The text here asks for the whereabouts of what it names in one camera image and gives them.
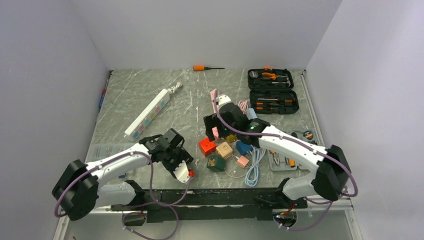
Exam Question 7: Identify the grey tool tray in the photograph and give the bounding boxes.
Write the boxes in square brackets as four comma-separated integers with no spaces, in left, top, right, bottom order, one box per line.
[259,126,327,172]

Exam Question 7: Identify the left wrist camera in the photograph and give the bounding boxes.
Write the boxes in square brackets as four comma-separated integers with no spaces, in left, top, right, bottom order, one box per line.
[173,160,195,184]

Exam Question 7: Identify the pink power strip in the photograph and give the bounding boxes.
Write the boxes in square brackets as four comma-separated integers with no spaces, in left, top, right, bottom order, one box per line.
[210,88,220,103]

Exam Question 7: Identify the pink cube socket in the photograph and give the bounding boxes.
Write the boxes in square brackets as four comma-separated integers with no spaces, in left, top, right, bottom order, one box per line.
[212,127,220,141]

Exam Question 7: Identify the red cube socket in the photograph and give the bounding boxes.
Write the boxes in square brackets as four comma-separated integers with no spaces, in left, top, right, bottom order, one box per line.
[198,137,217,157]

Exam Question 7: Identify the dark blue cube socket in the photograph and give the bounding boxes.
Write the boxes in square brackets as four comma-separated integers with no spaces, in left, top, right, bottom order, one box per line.
[235,141,253,156]

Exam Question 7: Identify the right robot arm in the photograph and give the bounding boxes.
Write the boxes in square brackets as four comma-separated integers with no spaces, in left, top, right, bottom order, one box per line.
[203,102,352,208]

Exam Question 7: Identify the light blue power strip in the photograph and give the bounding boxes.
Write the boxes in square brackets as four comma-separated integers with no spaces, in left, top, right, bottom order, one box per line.
[246,108,258,120]

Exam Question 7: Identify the green cube socket lion print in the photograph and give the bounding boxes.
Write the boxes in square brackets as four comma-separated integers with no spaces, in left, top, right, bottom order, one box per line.
[206,155,226,173]

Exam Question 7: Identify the orange handled screwdriver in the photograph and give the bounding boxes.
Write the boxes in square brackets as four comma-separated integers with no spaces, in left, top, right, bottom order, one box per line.
[192,65,224,72]

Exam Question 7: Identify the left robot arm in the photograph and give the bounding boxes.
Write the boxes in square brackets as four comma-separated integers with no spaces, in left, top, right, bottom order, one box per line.
[52,128,194,221]

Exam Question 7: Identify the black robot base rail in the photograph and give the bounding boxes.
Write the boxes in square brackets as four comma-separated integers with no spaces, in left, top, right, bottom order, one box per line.
[111,188,308,223]

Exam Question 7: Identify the black tool case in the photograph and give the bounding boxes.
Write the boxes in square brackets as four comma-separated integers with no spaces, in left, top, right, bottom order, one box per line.
[247,68,300,115]

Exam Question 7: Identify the red blue pen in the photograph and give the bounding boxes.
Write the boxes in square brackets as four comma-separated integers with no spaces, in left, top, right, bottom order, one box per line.
[98,80,109,110]

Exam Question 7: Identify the clear plastic screw box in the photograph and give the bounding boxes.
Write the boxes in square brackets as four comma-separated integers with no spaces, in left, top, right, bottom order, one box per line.
[85,143,134,163]

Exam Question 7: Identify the white coiled power cable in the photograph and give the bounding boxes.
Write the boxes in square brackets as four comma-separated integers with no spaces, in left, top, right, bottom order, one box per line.
[165,81,183,95]

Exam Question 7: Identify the salmon usb charger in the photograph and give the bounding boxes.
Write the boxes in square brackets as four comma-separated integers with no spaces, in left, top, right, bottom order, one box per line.
[236,155,250,168]

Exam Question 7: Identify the white power strip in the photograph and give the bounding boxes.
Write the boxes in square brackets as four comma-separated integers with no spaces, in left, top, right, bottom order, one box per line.
[124,89,171,141]

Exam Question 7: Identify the orange pliers in case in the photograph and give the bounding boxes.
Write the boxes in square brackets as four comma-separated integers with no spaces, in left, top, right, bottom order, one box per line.
[260,72,289,82]

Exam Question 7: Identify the beige cube socket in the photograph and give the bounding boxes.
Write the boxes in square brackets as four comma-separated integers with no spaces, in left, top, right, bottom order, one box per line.
[215,142,233,160]

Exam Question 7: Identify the thin pink charging cable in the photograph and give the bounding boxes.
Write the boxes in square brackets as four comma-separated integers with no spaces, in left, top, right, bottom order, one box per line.
[223,140,266,179]

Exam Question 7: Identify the light blue power cable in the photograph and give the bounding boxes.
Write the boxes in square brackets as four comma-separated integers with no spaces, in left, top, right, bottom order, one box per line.
[244,147,268,188]

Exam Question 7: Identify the yellow cube socket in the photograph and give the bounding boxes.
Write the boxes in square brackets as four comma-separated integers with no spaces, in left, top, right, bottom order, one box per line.
[225,134,238,143]

